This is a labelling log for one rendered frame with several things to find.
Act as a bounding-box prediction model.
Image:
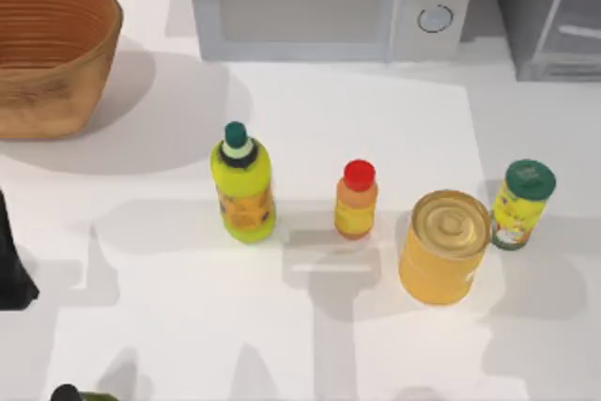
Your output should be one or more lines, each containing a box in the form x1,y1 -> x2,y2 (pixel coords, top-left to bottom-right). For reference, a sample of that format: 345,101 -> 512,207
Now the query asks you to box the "microwave knob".
416,3 -> 455,35

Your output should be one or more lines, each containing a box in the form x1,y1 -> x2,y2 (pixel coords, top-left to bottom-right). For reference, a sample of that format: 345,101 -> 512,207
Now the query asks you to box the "green-lidded yellow jar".
490,159 -> 558,251

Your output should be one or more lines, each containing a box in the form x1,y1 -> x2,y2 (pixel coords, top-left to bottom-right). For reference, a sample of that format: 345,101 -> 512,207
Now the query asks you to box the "yellow-green bottle with green cap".
209,121 -> 277,245

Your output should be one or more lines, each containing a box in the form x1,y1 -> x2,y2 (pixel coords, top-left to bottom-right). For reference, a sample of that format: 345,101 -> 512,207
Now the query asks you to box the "pale microwave oven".
184,0 -> 484,64

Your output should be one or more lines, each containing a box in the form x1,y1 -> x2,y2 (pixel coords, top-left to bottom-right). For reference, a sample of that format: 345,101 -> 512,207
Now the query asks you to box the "brown wicker basket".
0,0 -> 125,140

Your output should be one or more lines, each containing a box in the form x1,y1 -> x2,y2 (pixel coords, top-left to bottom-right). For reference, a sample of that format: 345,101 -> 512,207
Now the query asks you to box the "yellow can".
398,189 -> 493,307

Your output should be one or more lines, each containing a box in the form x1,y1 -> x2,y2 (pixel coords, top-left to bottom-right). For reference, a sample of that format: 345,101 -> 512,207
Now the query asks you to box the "orange bottle with red cap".
333,159 -> 379,240

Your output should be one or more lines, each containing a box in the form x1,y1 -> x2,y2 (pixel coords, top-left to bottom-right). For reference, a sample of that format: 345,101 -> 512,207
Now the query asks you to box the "microwave door handle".
385,0 -> 408,62

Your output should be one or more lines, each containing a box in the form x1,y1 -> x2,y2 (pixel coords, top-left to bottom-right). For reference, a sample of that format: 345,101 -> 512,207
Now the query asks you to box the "dark green bottle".
50,383 -> 121,401

